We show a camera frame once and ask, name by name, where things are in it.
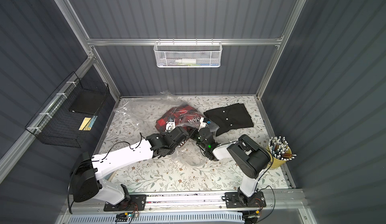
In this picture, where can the white wire mesh basket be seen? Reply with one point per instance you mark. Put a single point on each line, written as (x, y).
(207, 56)

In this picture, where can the black shirt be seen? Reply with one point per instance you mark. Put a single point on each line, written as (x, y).
(231, 117)

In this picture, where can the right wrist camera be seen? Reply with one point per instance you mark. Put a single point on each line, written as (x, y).
(204, 123)

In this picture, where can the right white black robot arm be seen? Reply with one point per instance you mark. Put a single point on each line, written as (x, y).
(251, 158)

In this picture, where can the white bottle in basket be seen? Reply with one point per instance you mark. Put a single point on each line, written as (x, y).
(188, 62)

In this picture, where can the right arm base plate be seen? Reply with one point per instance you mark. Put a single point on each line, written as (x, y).
(239, 200)

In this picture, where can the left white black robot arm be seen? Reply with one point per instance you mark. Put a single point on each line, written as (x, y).
(87, 178)

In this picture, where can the white vented panel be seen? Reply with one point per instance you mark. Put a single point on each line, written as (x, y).
(162, 218)

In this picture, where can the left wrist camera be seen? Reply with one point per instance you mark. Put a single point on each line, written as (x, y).
(170, 124)

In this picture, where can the yellow cup of pens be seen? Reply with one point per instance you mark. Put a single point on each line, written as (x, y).
(279, 151)

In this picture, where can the aluminium frame back crossbar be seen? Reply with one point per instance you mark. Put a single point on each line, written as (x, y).
(151, 42)

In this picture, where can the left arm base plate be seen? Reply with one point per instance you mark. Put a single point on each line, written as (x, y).
(135, 202)

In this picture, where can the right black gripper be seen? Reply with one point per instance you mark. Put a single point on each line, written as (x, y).
(202, 132)

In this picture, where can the aluminium front rail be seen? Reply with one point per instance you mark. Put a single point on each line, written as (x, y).
(206, 201)

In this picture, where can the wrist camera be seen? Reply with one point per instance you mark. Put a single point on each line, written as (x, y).
(204, 123)
(170, 124)

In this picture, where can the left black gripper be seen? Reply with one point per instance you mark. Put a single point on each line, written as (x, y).
(177, 130)

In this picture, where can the black box in basket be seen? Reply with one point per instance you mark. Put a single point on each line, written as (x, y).
(87, 102)

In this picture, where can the yellow notepad in basket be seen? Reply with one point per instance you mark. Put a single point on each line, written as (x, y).
(86, 125)

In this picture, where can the black wire wall basket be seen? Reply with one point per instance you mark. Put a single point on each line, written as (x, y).
(56, 125)

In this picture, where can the red plaid shirt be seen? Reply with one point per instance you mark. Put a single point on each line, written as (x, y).
(184, 116)

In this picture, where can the clear plastic vacuum bag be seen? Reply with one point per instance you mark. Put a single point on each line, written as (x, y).
(144, 112)

